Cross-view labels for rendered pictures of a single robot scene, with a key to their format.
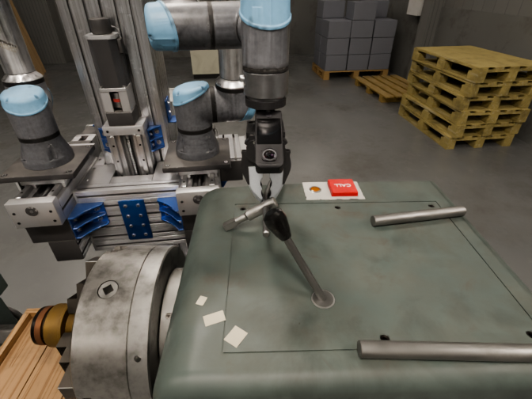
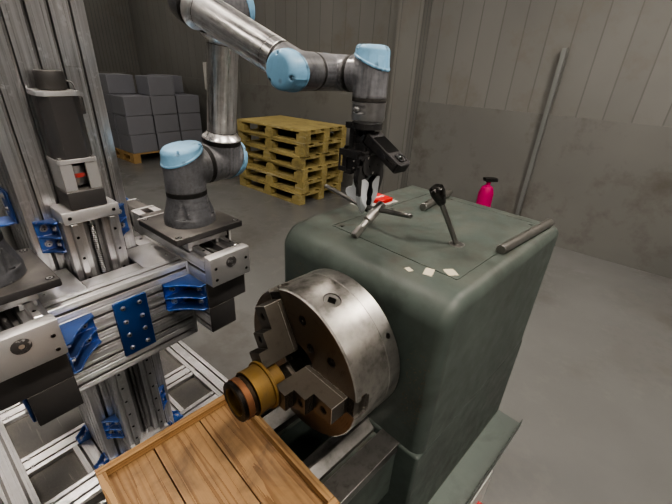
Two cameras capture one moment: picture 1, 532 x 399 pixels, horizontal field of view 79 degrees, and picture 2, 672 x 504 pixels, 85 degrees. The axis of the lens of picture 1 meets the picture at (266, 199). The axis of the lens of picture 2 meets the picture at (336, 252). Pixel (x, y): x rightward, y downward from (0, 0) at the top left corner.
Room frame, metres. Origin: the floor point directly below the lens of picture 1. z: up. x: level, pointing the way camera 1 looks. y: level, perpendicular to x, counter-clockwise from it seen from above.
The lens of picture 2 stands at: (-0.03, 0.66, 1.61)
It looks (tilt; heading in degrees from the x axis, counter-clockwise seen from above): 27 degrees down; 315
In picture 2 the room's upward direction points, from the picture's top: 3 degrees clockwise
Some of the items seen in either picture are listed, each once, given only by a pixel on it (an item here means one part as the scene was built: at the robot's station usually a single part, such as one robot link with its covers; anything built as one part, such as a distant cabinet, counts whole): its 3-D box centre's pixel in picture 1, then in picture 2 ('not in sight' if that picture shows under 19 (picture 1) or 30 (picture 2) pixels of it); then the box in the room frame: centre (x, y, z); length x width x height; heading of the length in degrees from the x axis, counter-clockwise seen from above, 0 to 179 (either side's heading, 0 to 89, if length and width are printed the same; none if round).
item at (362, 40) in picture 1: (352, 39); (153, 116); (7.28, -1.76, 0.67); 1.35 x 0.91 x 1.34; 98
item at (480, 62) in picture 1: (461, 93); (291, 156); (4.16, -2.49, 0.46); 1.31 x 0.90 x 0.93; 8
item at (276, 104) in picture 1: (265, 127); (362, 148); (0.57, 0.00, 1.44); 0.09 x 0.08 x 0.12; 2
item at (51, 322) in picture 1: (65, 324); (256, 388); (0.41, 0.41, 1.08); 0.09 x 0.09 x 0.09; 2
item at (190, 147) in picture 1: (196, 138); (188, 204); (1.05, 0.24, 1.21); 0.15 x 0.15 x 0.10
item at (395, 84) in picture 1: (391, 88); not in sight; (5.90, -2.24, 0.06); 1.38 x 0.95 x 0.13; 8
